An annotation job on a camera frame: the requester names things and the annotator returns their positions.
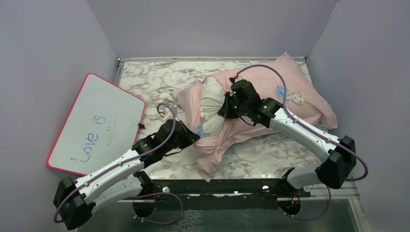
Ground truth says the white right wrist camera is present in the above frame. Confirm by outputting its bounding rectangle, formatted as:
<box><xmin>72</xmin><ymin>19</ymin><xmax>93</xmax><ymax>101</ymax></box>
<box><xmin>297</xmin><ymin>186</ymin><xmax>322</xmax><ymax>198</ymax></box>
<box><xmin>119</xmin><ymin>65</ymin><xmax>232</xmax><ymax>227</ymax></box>
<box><xmin>229</xmin><ymin>74</ymin><xmax>243</xmax><ymax>83</ymax></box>

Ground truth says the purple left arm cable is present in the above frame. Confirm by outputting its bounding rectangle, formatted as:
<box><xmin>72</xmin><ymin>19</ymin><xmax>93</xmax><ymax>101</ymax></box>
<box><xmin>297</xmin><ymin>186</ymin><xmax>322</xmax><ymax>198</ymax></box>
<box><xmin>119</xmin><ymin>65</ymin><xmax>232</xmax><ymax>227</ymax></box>
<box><xmin>53</xmin><ymin>102</ymin><xmax>184</xmax><ymax>225</ymax></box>

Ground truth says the white pillow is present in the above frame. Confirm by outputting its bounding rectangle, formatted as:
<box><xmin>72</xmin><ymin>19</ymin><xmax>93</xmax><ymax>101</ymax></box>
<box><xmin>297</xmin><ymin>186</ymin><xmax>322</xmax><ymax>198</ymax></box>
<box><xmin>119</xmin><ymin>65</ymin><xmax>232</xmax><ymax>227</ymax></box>
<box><xmin>200</xmin><ymin>77</ymin><xmax>225</xmax><ymax>137</ymax></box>

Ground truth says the pink-framed whiteboard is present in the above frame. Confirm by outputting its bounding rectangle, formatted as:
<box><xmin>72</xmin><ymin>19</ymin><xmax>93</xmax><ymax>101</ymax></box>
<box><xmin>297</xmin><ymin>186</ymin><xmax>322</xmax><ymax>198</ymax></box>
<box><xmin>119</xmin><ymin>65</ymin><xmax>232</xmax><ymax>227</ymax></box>
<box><xmin>46</xmin><ymin>73</ymin><xmax>146</xmax><ymax>175</ymax></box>

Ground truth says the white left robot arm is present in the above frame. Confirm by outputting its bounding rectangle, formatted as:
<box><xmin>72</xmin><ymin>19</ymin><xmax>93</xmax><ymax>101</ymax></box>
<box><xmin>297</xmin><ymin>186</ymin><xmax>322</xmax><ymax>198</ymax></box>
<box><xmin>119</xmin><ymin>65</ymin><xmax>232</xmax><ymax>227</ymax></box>
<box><xmin>53</xmin><ymin>119</ymin><xmax>200</xmax><ymax>230</ymax></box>

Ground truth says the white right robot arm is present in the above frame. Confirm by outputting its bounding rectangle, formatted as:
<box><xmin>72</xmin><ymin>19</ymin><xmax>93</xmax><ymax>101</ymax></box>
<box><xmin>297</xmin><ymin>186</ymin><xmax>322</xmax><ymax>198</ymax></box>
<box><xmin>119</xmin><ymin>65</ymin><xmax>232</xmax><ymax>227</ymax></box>
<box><xmin>218</xmin><ymin>80</ymin><xmax>356</xmax><ymax>197</ymax></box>

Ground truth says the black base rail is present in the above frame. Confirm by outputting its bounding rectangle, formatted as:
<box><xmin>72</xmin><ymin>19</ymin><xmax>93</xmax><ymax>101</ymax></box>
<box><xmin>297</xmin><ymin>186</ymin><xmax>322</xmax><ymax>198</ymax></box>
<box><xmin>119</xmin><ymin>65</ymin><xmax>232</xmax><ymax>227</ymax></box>
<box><xmin>130</xmin><ymin>178</ymin><xmax>295</xmax><ymax>211</ymax></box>

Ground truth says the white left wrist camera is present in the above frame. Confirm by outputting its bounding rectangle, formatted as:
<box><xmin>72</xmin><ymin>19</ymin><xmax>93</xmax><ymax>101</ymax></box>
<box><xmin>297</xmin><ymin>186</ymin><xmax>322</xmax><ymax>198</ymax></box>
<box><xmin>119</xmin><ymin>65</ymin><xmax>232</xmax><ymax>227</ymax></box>
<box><xmin>162</xmin><ymin>111</ymin><xmax>178</xmax><ymax>123</ymax></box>

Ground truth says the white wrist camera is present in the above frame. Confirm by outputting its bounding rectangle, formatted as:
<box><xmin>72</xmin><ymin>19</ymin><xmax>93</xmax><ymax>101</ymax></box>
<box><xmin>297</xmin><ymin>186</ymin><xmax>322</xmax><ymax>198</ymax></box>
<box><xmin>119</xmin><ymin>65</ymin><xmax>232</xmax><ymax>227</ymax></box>
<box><xmin>162</xmin><ymin>111</ymin><xmax>178</xmax><ymax>123</ymax></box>
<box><xmin>229</xmin><ymin>74</ymin><xmax>243</xmax><ymax>83</ymax></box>

